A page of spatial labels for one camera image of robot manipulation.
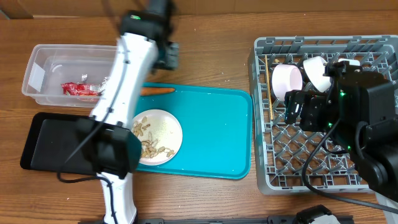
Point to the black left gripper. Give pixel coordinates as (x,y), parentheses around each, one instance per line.
(173,63)

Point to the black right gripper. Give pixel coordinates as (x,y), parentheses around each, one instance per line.
(300,115)

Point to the pink bowl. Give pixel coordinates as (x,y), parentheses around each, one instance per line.
(285,78)

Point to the white bowl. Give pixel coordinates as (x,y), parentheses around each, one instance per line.
(315,70)

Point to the orange carrot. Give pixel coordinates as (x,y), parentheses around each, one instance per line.
(148,91)

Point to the pink plate with peanuts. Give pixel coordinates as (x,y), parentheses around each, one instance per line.
(161,136)

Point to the red snack wrapper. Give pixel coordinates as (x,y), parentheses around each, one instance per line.
(82,88)

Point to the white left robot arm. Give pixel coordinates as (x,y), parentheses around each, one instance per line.
(106,139)

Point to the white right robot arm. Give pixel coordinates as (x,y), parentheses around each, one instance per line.
(358,114)

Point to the grey dishwasher rack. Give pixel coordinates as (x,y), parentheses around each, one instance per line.
(282,149)

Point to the teal plastic tray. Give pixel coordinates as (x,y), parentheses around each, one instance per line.
(216,131)

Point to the clear plastic bin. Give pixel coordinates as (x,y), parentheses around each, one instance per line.
(52,65)

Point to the black tray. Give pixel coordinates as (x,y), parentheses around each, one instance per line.
(51,139)

